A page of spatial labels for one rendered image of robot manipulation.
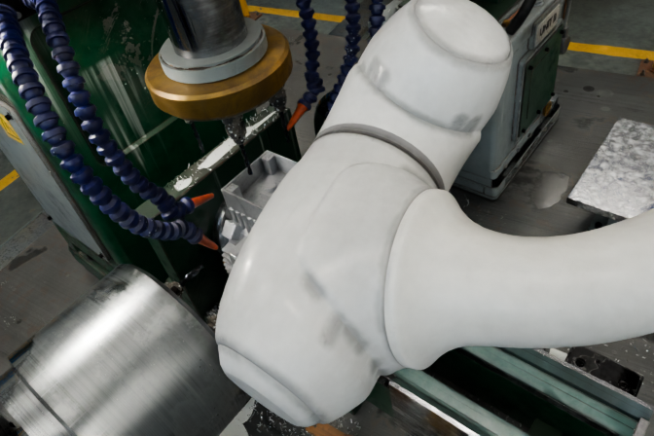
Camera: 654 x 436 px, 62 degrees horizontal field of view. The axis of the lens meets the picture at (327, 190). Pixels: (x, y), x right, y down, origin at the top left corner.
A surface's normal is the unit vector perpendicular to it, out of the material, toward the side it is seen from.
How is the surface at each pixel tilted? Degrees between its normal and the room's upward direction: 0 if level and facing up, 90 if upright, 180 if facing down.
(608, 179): 0
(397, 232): 15
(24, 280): 0
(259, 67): 0
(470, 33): 33
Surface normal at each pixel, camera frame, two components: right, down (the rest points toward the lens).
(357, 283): -0.16, -0.17
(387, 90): -0.75, 0.40
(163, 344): 0.33, -0.39
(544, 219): -0.15, -0.73
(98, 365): 0.13, -0.56
